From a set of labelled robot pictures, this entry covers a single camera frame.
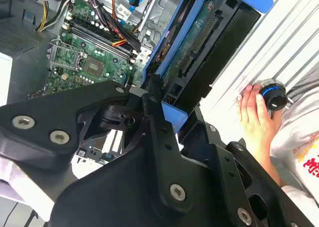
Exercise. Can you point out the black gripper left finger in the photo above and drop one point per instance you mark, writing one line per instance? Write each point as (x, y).
(40, 117)

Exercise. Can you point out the person's left hand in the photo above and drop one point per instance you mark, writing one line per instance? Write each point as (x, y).
(256, 117)

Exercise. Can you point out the hard disk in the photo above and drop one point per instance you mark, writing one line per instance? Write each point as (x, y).
(199, 37)

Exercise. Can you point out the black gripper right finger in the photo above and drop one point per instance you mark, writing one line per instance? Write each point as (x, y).
(234, 172)

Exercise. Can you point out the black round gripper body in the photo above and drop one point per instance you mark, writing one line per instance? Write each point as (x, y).
(119, 187)

